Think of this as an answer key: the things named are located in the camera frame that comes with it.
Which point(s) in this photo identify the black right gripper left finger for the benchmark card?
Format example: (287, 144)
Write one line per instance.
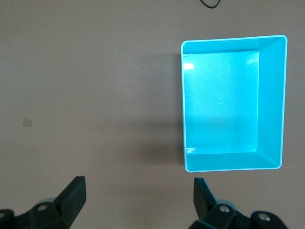
(69, 200)

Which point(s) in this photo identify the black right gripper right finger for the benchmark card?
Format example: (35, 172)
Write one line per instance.
(205, 202)

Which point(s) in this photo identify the blue plastic box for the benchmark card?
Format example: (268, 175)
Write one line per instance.
(221, 102)

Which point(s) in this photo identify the small square table sticker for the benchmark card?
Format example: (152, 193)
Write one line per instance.
(27, 122)

